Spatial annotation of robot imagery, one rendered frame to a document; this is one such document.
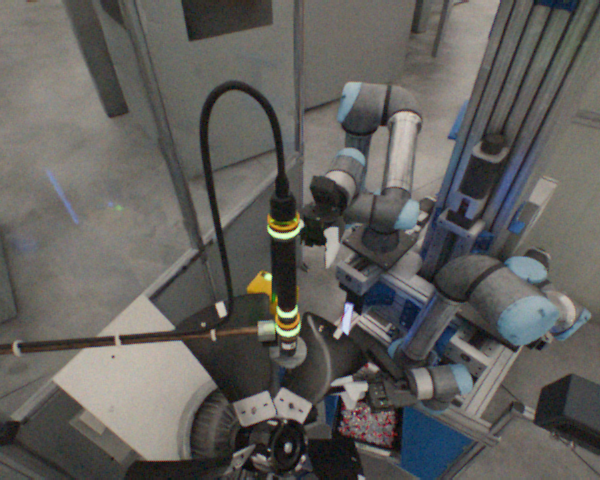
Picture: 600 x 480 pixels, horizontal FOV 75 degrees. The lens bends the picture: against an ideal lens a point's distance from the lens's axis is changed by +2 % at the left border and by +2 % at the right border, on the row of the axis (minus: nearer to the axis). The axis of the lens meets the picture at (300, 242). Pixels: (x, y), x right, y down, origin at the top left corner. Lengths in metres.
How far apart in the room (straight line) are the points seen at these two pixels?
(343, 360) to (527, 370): 1.78
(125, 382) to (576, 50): 1.35
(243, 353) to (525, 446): 1.88
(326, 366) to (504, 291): 0.48
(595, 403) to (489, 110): 0.81
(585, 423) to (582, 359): 1.80
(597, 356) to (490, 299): 2.14
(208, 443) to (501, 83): 1.22
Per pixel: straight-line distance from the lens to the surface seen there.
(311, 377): 1.07
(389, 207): 0.93
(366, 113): 1.20
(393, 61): 5.45
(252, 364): 0.94
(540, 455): 2.55
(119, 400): 1.07
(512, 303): 0.91
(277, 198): 0.48
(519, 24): 1.25
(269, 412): 0.98
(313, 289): 2.72
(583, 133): 2.34
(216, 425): 1.06
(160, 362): 1.09
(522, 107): 1.30
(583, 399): 1.20
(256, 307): 0.92
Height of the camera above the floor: 2.16
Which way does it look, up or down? 46 degrees down
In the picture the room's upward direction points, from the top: straight up
